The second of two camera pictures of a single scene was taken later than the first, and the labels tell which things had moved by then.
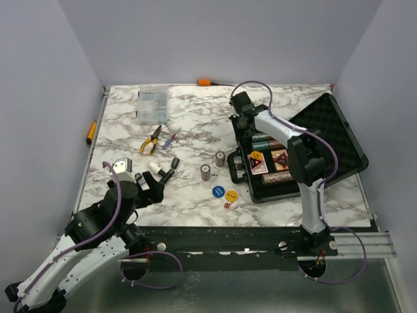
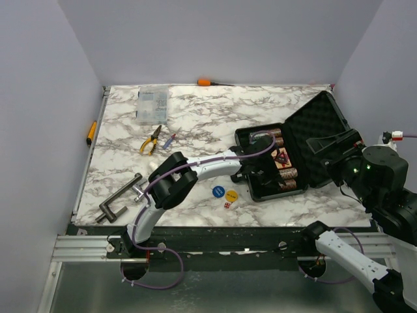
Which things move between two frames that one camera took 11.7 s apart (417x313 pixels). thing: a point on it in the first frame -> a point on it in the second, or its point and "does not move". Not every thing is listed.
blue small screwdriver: (169, 141) does not move
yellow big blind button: (231, 195) does not move
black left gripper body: (113, 184) -> (266, 171)
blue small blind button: (218, 191) does not move
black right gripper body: (240, 132) -> (350, 142)
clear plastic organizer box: (152, 105) does not move
